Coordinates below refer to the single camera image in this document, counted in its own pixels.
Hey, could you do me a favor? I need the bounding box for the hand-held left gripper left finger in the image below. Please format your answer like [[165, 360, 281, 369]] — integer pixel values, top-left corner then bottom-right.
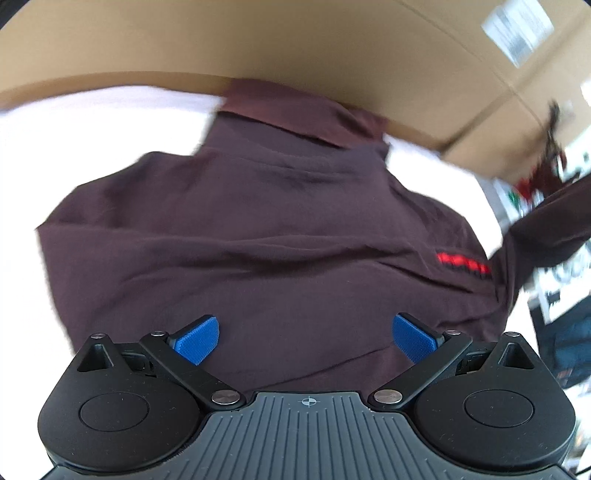
[[69, 315, 246, 411]]

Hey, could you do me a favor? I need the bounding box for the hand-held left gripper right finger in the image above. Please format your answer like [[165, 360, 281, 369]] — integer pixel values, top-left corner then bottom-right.
[[368, 312, 543, 411]]

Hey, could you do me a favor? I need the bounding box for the dark brown polo shirt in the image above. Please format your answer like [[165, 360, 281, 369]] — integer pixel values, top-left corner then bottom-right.
[[36, 78, 591, 394]]

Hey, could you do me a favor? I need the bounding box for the white side table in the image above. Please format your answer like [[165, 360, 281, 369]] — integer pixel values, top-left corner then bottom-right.
[[489, 175, 591, 324]]

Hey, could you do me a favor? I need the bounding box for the brown feather duster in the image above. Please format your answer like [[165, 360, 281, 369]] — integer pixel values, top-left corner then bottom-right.
[[529, 99, 580, 197]]

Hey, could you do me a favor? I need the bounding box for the cardboard box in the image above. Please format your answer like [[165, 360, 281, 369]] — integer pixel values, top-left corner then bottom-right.
[[438, 9, 591, 182]]

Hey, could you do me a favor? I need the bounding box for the large cardboard panel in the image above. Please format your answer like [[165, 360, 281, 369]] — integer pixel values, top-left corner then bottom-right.
[[0, 0, 522, 153]]

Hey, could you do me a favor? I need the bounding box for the white shipping label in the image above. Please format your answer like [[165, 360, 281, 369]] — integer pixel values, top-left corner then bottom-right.
[[481, 0, 555, 68]]

